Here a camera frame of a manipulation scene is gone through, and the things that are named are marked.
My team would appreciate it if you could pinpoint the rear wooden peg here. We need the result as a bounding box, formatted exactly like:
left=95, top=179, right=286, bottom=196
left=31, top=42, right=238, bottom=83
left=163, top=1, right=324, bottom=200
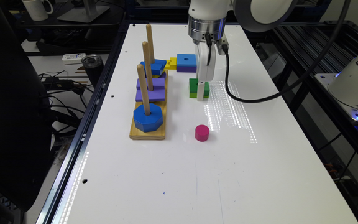
left=146, top=24, right=155, bottom=63

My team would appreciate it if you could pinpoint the front wooden peg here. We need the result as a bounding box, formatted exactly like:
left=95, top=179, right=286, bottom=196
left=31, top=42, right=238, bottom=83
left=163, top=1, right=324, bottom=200
left=137, top=64, right=151, bottom=116

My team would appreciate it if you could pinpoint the light blue square block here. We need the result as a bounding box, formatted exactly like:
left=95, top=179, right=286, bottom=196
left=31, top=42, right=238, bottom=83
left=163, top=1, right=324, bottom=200
left=177, top=54, right=196, bottom=67

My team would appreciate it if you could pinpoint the blue block on rear peg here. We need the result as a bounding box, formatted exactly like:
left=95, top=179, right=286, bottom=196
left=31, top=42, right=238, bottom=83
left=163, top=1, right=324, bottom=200
left=150, top=59, right=167, bottom=76

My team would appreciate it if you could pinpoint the black tumbler cup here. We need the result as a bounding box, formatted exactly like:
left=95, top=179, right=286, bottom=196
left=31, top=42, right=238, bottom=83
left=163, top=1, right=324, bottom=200
left=81, top=54, right=104, bottom=87

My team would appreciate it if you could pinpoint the white remote control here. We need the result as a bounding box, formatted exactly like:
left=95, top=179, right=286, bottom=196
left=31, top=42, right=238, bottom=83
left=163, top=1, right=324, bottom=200
left=62, top=53, right=86, bottom=65

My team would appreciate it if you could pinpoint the monitor stand base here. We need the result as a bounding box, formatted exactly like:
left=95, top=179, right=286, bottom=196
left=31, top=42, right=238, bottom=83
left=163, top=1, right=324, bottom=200
left=57, top=0, right=110, bottom=23

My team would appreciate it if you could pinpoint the middle wooden peg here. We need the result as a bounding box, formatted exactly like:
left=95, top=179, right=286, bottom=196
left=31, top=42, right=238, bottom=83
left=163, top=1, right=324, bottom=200
left=142, top=41, right=154, bottom=91

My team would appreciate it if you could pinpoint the purple square block on peg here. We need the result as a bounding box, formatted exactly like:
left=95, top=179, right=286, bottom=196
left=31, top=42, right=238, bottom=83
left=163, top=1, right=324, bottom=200
left=135, top=78, right=165, bottom=102

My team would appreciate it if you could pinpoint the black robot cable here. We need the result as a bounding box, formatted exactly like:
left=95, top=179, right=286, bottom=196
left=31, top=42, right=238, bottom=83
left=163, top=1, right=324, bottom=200
left=221, top=0, right=352, bottom=104

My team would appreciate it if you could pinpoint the dark green square block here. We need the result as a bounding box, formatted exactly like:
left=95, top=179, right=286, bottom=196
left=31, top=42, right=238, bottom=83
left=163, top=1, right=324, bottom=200
left=189, top=78, right=210, bottom=95

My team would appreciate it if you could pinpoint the white mug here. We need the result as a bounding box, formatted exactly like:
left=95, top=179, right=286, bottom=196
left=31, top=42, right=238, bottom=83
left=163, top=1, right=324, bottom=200
left=22, top=0, right=53, bottom=21

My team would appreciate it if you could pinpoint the yellow block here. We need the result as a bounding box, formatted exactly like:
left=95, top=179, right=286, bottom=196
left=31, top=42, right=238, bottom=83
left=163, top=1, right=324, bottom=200
left=165, top=57, right=177, bottom=70

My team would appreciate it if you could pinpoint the black office chair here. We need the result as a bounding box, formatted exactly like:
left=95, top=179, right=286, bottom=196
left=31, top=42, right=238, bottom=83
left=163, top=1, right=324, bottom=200
left=0, top=7, right=52, bottom=212

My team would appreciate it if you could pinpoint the dark purple square block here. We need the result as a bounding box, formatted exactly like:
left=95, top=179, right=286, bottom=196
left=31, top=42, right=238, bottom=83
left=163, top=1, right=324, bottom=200
left=177, top=66, right=197, bottom=73

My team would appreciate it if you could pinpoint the wooden peg base board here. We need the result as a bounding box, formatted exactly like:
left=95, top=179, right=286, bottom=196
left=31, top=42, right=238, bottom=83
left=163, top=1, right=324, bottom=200
left=129, top=74, right=167, bottom=140

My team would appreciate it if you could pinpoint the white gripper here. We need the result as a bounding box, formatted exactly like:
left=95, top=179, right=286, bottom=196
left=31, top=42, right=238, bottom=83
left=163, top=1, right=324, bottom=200
left=195, top=42, right=216, bottom=101

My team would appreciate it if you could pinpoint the wooden peg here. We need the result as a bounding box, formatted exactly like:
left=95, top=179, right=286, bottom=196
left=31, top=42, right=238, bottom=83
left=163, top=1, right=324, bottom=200
left=146, top=24, right=155, bottom=63
left=142, top=41, right=154, bottom=91
left=137, top=64, right=151, bottom=116

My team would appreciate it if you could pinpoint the pink cylinder block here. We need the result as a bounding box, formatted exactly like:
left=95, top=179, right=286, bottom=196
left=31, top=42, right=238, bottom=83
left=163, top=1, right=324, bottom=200
left=195, top=124, right=209, bottom=142

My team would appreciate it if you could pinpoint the blue octagon block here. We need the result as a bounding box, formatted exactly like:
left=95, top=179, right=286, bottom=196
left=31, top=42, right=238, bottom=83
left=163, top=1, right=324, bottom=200
left=134, top=103, right=163, bottom=133

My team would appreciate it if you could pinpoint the light green square block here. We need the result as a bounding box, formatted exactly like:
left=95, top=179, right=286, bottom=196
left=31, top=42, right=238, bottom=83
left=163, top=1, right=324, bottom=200
left=190, top=93, right=209, bottom=98

